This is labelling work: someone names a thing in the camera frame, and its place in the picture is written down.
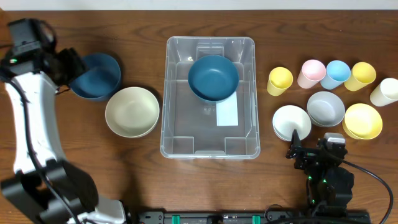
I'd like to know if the white bowl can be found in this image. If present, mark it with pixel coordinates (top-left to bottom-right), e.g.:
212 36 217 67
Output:
272 105 312 141

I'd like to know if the yellow bowl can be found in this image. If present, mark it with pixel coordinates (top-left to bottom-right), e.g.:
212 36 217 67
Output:
342 103 383 140

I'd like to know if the dark blue bowl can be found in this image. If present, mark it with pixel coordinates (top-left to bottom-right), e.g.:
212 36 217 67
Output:
188 55 239 102
70 53 122 101

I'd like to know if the clear plastic storage container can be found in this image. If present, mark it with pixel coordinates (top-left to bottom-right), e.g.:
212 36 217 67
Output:
160 36 261 159

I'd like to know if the beige bowl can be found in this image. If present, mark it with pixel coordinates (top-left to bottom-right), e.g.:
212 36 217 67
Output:
105 86 160 138

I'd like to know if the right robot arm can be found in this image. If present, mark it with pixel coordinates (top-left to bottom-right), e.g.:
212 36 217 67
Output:
286 130 354 217

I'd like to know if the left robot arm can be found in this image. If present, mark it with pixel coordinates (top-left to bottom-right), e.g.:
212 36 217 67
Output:
1 18 129 223

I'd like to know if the grey bowl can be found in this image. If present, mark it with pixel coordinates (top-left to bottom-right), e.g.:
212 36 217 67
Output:
307 91 346 127

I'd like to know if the yellow cup left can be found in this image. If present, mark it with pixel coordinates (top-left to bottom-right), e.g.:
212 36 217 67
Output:
267 67 294 96

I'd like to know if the yellow cup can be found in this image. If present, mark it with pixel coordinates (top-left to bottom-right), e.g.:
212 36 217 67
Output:
344 62 377 91
267 67 294 96

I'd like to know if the pink cup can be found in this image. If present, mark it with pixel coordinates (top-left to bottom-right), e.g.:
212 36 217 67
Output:
297 59 326 89

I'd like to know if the light blue cup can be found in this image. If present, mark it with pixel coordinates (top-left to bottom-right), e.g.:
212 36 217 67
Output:
320 60 351 90

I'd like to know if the yellow cup right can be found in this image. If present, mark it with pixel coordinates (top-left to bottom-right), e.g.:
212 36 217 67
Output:
344 62 377 91

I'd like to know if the cream white cup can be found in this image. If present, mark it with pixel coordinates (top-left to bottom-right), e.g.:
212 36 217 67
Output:
370 78 398 106

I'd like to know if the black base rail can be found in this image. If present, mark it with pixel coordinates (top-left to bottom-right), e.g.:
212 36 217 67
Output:
134 209 371 224

